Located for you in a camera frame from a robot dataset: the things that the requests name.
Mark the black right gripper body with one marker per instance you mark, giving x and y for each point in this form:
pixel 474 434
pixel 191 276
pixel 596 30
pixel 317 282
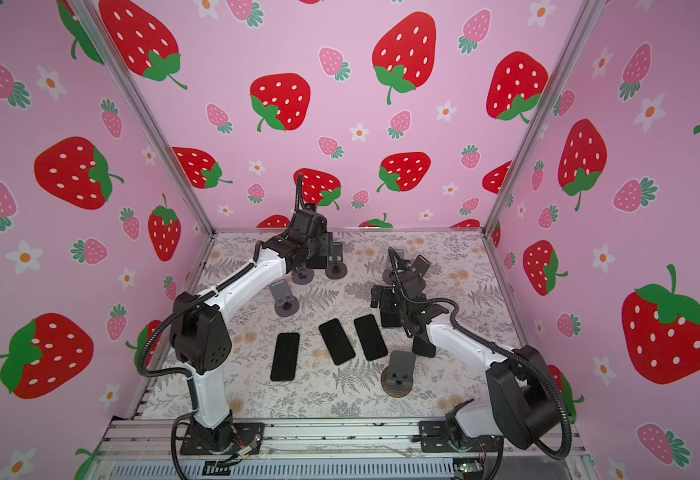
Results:
pixel 402 309

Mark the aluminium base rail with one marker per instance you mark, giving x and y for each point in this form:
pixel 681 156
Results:
pixel 360 448

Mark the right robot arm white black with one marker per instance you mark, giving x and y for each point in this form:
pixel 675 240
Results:
pixel 525 406

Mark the grey stand wooden base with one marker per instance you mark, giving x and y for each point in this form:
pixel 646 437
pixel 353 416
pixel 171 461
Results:
pixel 397 378

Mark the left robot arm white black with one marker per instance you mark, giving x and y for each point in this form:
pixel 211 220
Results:
pixel 200 337

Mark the black smartphone front stand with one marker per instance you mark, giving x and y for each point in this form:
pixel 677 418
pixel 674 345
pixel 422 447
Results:
pixel 370 337

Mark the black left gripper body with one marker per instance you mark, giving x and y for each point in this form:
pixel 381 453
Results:
pixel 314 247

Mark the dark grey stand centre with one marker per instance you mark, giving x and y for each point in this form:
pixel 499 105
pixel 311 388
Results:
pixel 336 268

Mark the grey phone stand front left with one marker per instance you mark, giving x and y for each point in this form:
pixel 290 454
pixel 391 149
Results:
pixel 285 303

